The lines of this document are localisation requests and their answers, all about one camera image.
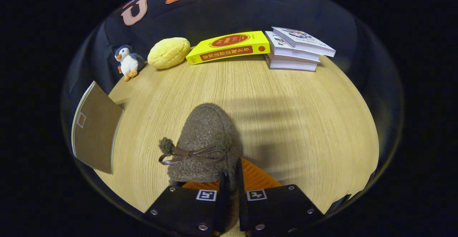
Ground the yellow bread-shaped plush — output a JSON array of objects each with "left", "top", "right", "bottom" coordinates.
[{"left": 147, "top": 37, "right": 191, "bottom": 69}]

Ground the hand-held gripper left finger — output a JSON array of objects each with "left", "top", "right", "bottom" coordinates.
[{"left": 143, "top": 171, "right": 230, "bottom": 237}]

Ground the penguin plush toy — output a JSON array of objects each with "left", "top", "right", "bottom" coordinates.
[{"left": 114, "top": 45, "right": 145, "bottom": 82}]

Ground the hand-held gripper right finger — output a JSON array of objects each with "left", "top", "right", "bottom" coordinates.
[{"left": 235, "top": 158, "right": 324, "bottom": 237}]

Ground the yellow book with red label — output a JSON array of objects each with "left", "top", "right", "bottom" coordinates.
[{"left": 186, "top": 31, "right": 271, "bottom": 66}]

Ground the brown fuzzy shoe with bow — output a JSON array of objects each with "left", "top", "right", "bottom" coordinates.
[{"left": 159, "top": 103, "right": 244, "bottom": 232}]

